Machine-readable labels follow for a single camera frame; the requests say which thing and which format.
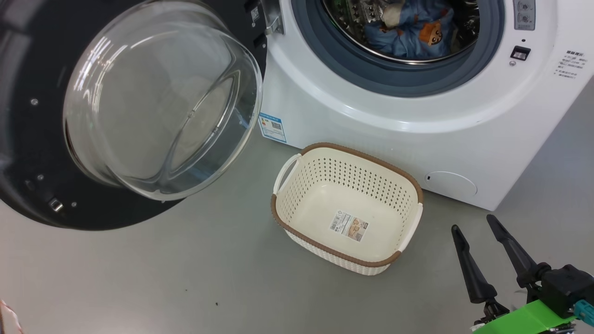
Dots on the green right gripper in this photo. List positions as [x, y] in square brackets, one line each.
[524, 322]

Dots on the blue bear print garment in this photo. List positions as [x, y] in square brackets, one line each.
[408, 37]

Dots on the black round glass washer door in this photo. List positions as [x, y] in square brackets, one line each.
[37, 139]

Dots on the white front-load washing machine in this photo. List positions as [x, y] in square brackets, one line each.
[348, 116]

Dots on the black door lock socket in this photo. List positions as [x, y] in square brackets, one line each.
[520, 53]

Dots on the grey rubber door gasket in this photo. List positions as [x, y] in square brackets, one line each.
[325, 51]

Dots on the metal door hinge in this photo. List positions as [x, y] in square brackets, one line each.
[274, 18]

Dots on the white basket product label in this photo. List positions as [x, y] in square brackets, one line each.
[348, 226]

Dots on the cream basket with brown rim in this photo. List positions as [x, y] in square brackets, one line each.
[297, 204]

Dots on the black text print label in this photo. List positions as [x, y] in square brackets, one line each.
[571, 65]

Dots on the grey plate with round buttons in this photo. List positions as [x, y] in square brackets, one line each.
[524, 14]

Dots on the blue energy label sticker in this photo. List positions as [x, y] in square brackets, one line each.
[272, 127]

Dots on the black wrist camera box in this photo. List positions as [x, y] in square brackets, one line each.
[566, 287]

